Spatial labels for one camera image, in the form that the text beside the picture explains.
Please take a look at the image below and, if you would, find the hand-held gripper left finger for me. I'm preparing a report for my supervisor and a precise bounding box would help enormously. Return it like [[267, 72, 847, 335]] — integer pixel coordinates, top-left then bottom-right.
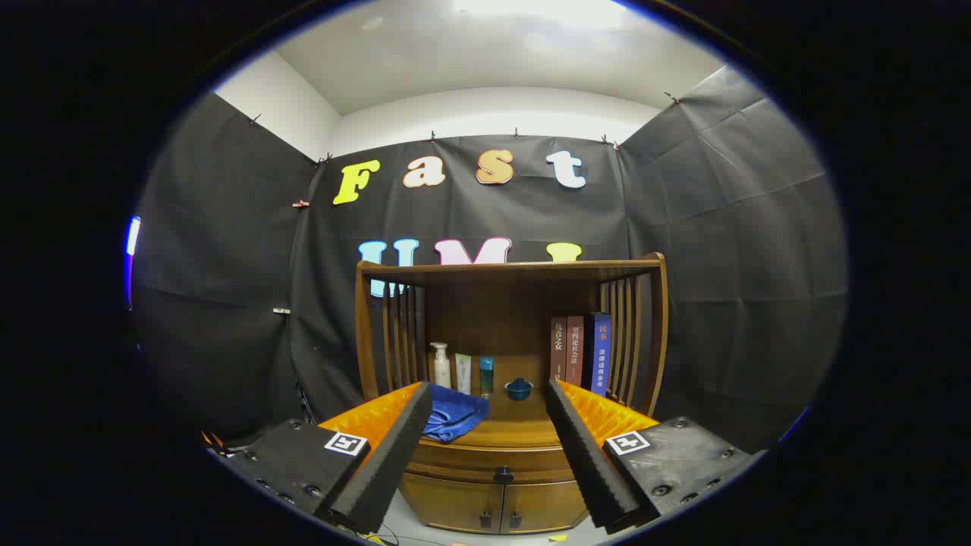
[[209, 381, 435, 535]]

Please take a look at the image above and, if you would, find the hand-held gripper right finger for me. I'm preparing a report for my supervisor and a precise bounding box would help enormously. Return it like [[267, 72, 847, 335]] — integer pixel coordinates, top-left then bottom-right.
[[545, 378, 765, 535]]

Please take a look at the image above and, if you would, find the wooden drawer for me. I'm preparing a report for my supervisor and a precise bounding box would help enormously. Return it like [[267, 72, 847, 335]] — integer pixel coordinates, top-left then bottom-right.
[[406, 438, 577, 486]]

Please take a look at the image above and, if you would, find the wooden cabinet door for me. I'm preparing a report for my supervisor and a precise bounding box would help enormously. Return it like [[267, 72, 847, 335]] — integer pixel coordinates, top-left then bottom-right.
[[400, 474, 505, 532], [501, 478, 591, 533]]

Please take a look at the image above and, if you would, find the wooden countertop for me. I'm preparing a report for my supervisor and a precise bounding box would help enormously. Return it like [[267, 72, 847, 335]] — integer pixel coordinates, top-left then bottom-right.
[[413, 387, 566, 448]]

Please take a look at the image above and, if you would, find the wooden cabinet with shelf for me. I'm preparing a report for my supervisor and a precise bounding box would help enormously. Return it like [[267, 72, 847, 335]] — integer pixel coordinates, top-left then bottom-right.
[[354, 253, 670, 535]]

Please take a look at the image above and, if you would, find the blue folded towel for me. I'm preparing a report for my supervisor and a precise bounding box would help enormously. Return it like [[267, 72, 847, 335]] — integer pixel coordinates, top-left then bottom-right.
[[421, 384, 490, 444]]

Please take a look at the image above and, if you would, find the blue book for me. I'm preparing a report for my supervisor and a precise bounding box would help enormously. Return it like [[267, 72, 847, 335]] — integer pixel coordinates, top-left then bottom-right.
[[584, 312, 612, 397]]

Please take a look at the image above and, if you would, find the brown book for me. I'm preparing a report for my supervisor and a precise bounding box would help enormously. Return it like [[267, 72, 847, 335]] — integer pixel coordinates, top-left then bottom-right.
[[566, 315, 586, 388], [550, 317, 568, 382]]

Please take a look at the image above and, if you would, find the black backdrop cloth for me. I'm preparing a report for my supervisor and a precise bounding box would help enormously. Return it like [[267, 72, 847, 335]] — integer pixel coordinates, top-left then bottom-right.
[[130, 67, 848, 456]]

